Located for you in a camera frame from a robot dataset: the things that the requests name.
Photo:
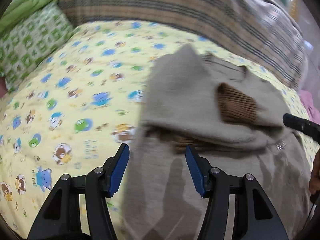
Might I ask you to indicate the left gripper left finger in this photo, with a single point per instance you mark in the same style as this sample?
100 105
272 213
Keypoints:
76 206

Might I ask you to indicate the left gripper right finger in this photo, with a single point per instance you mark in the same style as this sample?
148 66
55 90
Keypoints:
254 218

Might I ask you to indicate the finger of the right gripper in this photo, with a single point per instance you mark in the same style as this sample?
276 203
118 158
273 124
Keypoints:
305 126

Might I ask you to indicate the taupe knit sweater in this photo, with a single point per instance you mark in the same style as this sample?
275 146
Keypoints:
234 119

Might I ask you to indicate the right hand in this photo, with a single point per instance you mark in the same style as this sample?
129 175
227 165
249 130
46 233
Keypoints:
314 183

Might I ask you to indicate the pink cloth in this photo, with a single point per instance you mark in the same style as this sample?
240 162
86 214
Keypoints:
307 101

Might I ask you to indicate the yellow cartoon bear bedsheet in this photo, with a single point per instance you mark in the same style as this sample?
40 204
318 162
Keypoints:
82 102

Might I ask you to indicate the plaid brown quilt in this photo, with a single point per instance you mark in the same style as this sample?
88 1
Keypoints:
259 30

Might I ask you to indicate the green patterned pillow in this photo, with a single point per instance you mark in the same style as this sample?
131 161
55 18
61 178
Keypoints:
30 41

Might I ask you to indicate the bright green pillow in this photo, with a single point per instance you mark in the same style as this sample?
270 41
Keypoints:
20 9

